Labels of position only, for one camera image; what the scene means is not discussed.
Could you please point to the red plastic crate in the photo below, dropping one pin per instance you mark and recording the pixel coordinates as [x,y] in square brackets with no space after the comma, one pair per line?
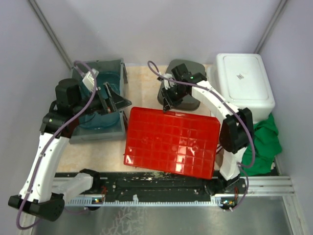
[172,142]

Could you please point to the grey plastic crate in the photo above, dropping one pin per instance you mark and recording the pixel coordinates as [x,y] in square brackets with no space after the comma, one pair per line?
[118,131]

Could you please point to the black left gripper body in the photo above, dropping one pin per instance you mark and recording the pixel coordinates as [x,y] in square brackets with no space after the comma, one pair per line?
[99,105]

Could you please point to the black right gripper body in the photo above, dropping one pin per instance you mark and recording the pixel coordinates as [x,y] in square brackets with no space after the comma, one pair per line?
[174,94]

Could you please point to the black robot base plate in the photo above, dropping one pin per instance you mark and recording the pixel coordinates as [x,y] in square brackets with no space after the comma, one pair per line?
[156,189]

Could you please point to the aluminium rail frame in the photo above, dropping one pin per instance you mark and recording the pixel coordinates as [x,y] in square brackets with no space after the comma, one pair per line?
[270,186]

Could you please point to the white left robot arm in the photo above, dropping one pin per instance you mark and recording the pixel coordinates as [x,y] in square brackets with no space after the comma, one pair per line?
[37,197]

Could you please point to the grey-green plastic tub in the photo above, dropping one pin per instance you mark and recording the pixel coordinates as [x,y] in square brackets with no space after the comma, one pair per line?
[189,103]

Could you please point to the green cloth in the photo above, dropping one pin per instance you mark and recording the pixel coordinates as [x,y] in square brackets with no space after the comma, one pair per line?
[267,146]

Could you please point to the large white plastic container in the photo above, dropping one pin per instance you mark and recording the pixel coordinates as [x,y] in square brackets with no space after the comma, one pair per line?
[241,78]

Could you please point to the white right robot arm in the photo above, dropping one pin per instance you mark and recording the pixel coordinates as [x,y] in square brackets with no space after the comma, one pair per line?
[236,130]

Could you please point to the teal translucent plastic tub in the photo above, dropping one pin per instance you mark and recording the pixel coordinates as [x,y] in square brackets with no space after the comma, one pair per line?
[97,121]

